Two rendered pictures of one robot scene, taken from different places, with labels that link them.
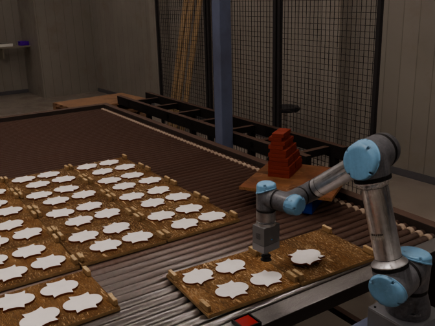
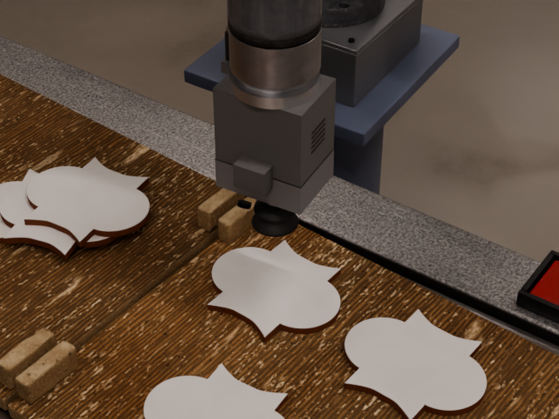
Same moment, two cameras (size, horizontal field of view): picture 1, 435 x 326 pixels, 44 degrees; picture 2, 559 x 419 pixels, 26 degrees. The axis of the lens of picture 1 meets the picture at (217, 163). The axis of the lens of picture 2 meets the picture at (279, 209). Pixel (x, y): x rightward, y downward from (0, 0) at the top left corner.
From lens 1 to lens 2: 2.31 m
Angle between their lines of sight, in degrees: 95
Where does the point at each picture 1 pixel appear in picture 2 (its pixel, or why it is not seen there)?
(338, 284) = (199, 142)
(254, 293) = (398, 301)
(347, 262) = (61, 120)
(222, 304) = (529, 367)
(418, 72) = not seen: outside the picture
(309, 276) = (200, 189)
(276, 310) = (440, 248)
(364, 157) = not seen: outside the picture
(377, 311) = (368, 36)
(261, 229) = (329, 91)
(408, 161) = not seen: outside the picture
